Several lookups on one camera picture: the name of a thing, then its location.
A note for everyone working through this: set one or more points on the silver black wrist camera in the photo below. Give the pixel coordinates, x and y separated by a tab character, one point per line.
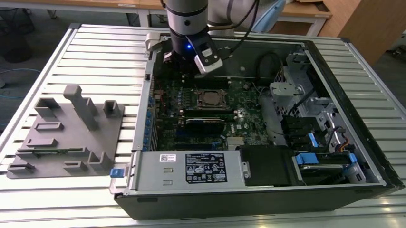
207	57

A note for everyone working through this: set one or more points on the CPU socket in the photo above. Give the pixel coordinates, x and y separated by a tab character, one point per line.
211	107

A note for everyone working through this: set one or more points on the green motherboard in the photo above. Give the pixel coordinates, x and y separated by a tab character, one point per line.
250	123

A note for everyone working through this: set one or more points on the black graphics card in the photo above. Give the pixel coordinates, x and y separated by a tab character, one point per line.
204	127

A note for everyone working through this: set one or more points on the black PC case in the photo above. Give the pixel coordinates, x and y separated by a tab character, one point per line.
222	204

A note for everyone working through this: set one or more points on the small grey wrist camera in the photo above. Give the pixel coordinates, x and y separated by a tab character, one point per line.
167	58

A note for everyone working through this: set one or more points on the hard disk in blue carrier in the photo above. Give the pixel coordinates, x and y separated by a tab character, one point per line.
306	158

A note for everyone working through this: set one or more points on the blue disk carrier tab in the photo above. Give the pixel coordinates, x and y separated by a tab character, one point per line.
351	158
312	140

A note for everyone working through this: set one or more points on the silver power supply unit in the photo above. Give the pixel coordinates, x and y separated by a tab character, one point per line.
152	171

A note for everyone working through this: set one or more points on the grey parts rack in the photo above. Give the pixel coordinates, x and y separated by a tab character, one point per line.
72	142

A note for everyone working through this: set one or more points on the black plastic shroud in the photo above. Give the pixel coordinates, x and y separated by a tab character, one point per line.
266	166

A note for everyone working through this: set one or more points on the blue case latch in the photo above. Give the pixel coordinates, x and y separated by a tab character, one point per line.
117	172

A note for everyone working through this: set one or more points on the wooden cabinet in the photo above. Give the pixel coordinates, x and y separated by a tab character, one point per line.
374	23

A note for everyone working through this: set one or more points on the copper coloured rod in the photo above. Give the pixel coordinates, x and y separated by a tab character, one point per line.
222	26

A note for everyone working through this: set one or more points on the silver metal drive cage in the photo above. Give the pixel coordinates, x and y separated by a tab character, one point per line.
284	88

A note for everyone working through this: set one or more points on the silver CPU chip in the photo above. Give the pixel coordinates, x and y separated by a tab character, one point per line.
212	97

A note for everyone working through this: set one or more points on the black office chair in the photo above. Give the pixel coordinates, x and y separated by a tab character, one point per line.
16	35

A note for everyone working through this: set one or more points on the silver chipset heatsink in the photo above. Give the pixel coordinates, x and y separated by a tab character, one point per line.
235	140

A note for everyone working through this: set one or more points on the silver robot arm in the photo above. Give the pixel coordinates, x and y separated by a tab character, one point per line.
187	21

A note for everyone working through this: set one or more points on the wooden desk white frame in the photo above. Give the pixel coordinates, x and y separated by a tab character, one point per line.
63	4
304	14

